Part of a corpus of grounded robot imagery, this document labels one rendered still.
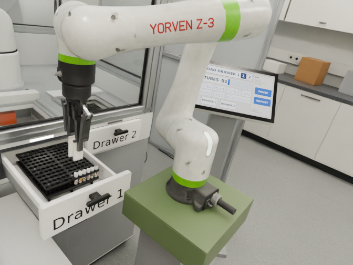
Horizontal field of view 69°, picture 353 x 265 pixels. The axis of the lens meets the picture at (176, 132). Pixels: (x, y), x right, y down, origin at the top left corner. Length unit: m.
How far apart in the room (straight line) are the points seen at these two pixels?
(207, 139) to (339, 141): 2.77
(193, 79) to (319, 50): 3.30
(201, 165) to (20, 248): 0.56
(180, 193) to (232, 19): 0.54
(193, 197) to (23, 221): 0.53
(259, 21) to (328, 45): 3.34
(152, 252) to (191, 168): 0.40
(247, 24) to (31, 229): 0.84
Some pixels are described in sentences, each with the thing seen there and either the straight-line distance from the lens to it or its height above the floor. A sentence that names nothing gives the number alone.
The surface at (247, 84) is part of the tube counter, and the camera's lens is 1.57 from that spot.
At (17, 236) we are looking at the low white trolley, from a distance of 0.93.
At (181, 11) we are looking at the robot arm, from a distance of 0.63.
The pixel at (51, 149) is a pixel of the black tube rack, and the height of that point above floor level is 0.90.
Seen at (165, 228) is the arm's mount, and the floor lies 0.84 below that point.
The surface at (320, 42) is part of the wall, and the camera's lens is 4.08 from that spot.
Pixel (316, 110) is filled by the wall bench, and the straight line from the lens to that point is 3.41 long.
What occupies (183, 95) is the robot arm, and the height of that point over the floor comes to 1.17.
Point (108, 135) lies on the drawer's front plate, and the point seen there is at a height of 0.89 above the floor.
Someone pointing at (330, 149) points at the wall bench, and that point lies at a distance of 3.50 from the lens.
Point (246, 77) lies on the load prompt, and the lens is 1.59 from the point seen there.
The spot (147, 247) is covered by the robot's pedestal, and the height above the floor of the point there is 0.61.
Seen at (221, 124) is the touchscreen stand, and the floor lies 0.85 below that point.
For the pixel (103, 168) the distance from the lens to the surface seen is 0.95.
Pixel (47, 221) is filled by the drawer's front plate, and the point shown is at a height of 0.88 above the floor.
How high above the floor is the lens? 1.43
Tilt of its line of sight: 25 degrees down
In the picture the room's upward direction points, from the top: 12 degrees clockwise
